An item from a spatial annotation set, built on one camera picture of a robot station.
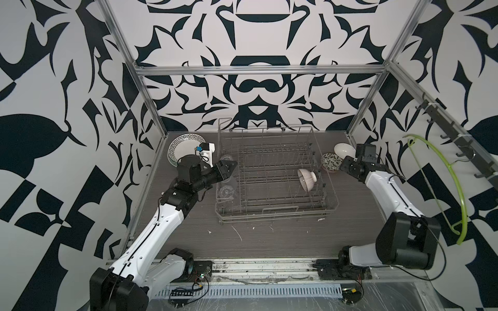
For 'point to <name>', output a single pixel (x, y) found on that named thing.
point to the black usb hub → (179, 292)
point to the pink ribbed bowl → (307, 179)
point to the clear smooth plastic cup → (227, 157)
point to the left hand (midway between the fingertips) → (234, 160)
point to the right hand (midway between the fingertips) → (350, 162)
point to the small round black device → (351, 295)
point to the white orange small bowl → (343, 149)
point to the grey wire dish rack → (280, 172)
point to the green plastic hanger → (452, 226)
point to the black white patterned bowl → (331, 162)
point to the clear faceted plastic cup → (225, 192)
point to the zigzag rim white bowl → (183, 145)
